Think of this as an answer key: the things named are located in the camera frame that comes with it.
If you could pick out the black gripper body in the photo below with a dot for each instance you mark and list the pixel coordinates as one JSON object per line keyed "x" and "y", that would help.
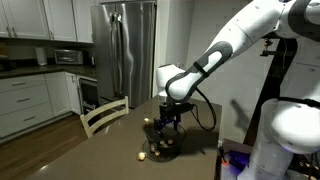
{"x": 170, "y": 112}

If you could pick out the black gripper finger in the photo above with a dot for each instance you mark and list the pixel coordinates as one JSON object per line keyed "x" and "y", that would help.
{"x": 159, "y": 124}
{"x": 176, "y": 122}

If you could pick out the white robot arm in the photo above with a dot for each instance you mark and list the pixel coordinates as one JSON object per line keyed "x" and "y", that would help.
{"x": 290, "y": 123}

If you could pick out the yellow candy on table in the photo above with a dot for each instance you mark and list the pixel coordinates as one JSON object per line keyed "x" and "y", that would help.
{"x": 142, "y": 156}

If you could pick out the light wooden chair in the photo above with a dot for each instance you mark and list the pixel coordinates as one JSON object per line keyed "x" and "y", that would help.
{"x": 103, "y": 114}

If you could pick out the stainless steel refrigerator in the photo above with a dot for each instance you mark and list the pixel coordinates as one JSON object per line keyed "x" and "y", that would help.
{"x": 123, "y": 37}

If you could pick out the black wire mesh bowl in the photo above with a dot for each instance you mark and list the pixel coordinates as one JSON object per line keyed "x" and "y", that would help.
{"x": 164, "y": 145}

